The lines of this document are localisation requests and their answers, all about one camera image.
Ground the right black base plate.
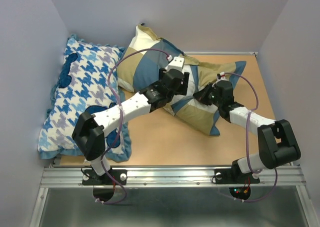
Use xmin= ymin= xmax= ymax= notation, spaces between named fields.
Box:
xmin=211 ymin=168 xmax=260 ymax=185

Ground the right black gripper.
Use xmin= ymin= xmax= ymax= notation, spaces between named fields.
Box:
xmin=191 ymin=82 xmax=222 ymax=107

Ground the aluminium table frame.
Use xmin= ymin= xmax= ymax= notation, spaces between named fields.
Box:
xmin=28 ymin=50 xmax=313 ymax=227

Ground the aluminium mounting rail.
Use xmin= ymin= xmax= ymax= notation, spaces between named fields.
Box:
xmin=40 ymin=165 xmax=306 ymax=189

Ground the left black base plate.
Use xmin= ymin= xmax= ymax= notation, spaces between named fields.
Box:
xmin=81 ymin=168 xmax=127 ymax=186

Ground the blue houndstooth bear pillow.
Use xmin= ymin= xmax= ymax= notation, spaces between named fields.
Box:
xmin=37 ymin=34 xmax=126 ymax=159

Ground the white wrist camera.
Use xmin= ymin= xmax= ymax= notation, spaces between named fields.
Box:
xmin=165 ymin=56 xmax=185 ymax=72
xmin=217 ymin=71 xmax=228 ymax=82

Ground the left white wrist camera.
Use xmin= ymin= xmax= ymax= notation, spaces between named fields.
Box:
xmin=165 ymin=56 xmax=185 ymax=72

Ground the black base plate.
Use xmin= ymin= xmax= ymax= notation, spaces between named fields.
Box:
xmin=81 ymin=168 xmax=127 ymax=186
xmin=211 ymin=168 xmax=260 ymax=185

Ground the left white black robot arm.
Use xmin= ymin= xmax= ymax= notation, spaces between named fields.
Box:
xmin=71 ymin=68 xmax=190 ymax=184

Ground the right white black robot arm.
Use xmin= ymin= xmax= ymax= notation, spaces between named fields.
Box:
xmin=193 ymin=80 xmax=301 ymax=182

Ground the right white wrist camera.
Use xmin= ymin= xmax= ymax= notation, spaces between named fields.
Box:
xmin=217 ymin=71 xmax=228 ymax=82

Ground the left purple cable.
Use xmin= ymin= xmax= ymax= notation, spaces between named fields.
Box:
xmin=108 ymin=48 xmax=172 ymax=205

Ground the blue tan white patchwork pillow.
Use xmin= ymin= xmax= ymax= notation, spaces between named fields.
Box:
xmin=117 ymin=24 xmax=247 ymax=136

